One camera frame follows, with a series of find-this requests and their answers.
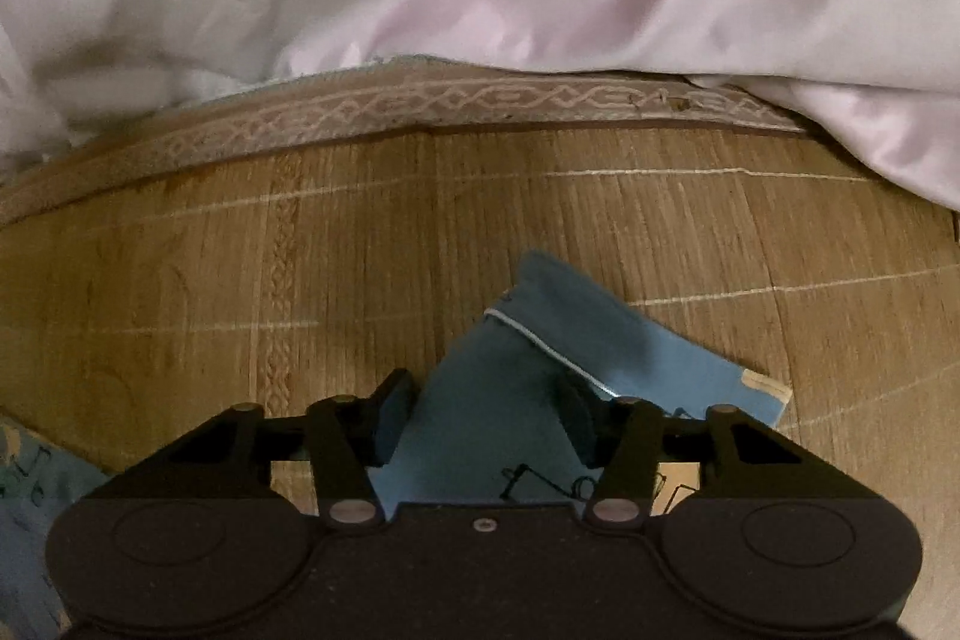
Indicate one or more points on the blue printed pants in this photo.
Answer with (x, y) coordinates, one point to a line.
(487, 400)

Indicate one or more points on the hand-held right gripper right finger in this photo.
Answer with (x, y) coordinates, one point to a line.
(576, 419)

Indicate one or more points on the woven bamboo mat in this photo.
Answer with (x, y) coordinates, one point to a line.
(225, 280)

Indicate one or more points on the light blue printed cloth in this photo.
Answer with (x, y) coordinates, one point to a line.
(30, 520)

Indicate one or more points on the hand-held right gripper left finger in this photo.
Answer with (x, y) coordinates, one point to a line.
(391, 419)

